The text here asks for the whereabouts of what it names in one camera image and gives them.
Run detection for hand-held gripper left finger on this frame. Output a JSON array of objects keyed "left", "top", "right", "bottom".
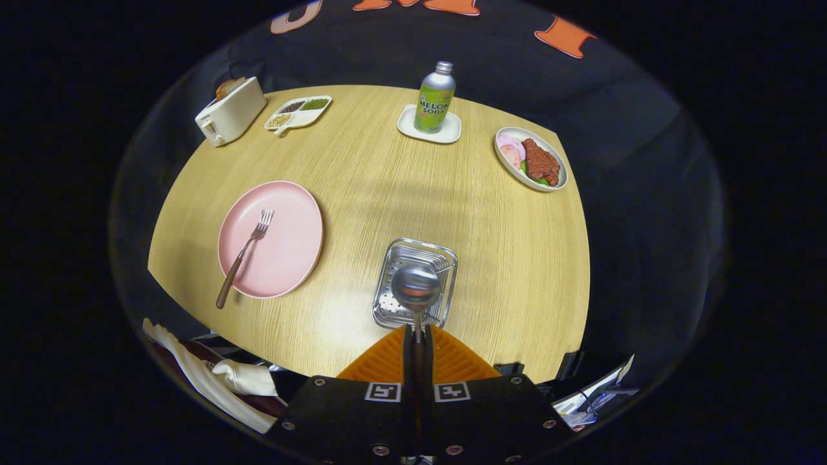
[{"left": 268, "top": 324, "right": 417, "bottom": 462}]

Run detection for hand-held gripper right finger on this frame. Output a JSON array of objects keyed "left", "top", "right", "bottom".
[{"left": 417, "top": 324, "right": 576, "bottom": 462}]

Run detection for spoon with brown handle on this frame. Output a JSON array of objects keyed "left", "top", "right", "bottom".
[{"left": 390, "top": 263, "right": 443, "bottom": 344}]

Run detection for fork with brown handle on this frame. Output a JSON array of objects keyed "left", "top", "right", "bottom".
[{"left": 215, "top": 208, "right": 275, "bottom": 310}]

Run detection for white papers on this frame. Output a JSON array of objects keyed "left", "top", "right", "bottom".
[{"left": 552, "top": 354, "right": 640, "bottom": 430}]

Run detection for white cloth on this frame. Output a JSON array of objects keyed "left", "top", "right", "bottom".
[{"left": 142, "top": 318, "right": 280, "bottom": 435}]

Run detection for pink round plate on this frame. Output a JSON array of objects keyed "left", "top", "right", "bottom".
[{"left": 217, "top": 180, "right": 324, "bottom": 300}]

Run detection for white oval dish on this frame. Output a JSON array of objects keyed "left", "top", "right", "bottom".
[{"left": 494, "top": 127, "right": 569, "bottom": 193}]

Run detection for red-brown meat piece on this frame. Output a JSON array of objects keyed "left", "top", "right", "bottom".
[{"left": 521, "top": 138, "right": 561, "bottom": 187}]

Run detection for pink ham slices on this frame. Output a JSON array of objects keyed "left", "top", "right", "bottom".
[{"left": 497, "top": 134, "right": 526, "bottom": 171}]

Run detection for white square coaster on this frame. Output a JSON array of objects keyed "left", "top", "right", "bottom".
[{"left": 397, "top": 104, "right": 463, "bottom": 145}]

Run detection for white divided dish with beans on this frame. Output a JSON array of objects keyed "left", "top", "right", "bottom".
[{"left": 264, "top": 95, "right": 333, "bottom": 136}]

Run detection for green soda bottle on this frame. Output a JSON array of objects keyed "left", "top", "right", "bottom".
[{"left": 413, "top": 61, "right": 457, "bottom": 135}]

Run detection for white toaster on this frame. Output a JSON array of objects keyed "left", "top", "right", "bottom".
[{"left": 195, "top": 76, "right": 267, "bottom": 148}]

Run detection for metal wire basket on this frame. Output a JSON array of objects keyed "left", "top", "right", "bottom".
[{"left": 372, "top": 238, "right": 459, "bottom": 330}]

